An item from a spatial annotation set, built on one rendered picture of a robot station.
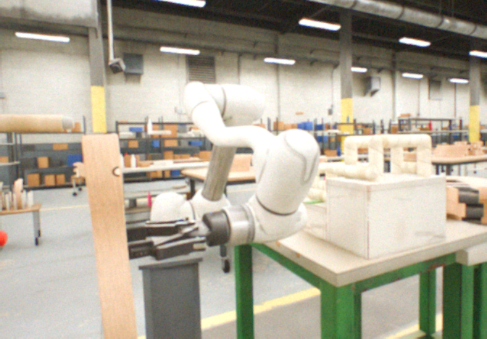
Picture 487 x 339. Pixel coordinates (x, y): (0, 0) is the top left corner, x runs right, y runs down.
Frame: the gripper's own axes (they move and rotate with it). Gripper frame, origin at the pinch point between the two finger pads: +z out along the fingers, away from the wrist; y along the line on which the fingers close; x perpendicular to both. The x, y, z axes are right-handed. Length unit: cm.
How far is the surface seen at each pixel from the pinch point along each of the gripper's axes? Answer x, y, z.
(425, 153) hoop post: 16, -12, -71
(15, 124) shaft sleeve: 22.9, 7.1, 16.9
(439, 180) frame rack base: 9, -14, -74
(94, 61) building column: 113, 714, 6
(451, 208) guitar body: -6, -3, -102
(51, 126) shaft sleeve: 22.5, 7.1, 11.4
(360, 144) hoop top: 18, -3, -57
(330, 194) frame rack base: 4, -1, -50
